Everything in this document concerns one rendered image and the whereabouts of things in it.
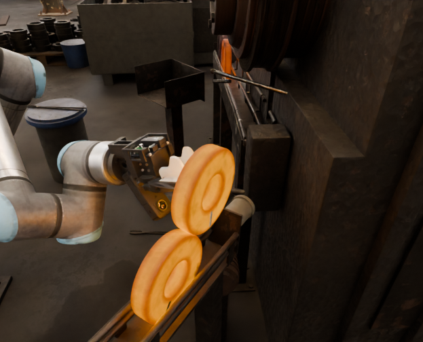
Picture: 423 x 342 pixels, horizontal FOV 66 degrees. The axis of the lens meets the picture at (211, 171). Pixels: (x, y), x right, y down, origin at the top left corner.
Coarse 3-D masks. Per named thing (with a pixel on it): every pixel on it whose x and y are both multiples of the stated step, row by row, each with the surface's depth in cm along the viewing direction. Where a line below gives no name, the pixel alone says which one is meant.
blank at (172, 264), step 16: (160, 240) 51; (176, 240) 52; (192, 240) 55; (160, 256) 49; (176, 256) 52; (192, 256) 57; (144, 272) 49; (160, 272) 49; (176, 272) 59; (192, 272) 59; (144, 288) 48; (160, 288) 50; (176, 288) 57; (144, 304) 48; (160, 304) 52
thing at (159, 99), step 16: (144, 64) 152; (160, 64) 157; (176, 64) 158; (144, 80) 155; (160, 80) 161; (176, 80) 135; (192, 80) 141; (144, 96) 153; (160, 96) 152; (176, 96) 139; (192, 96) 145; (176, 112) 153; (176, 128) 157; (176, 144) 162
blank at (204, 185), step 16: (208, 144) 55; (192, 160) 51; (208, 160) 50; (224, 160) 55; (192, 176) 49; (208, 176) 52; (224, 176) 58; (176, 192) 50; (192, 192) 49; (208, 192) 60; (224, 192) 60; (176, 208) 51; (192, 208) 51; (208, 208) 57; (176, 224) 53; (192, 224) 52; (208, 224) 58
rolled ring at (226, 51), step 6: (222, 42) 165; (228, 42) 157; (222, 48) 166; (228, 48) 155; (222, 54) 169; (228, 54) 155; (222, 60) 170; (228, 60) 156; (222, 66) 170; (228, 66) 158; (228, 72) 160
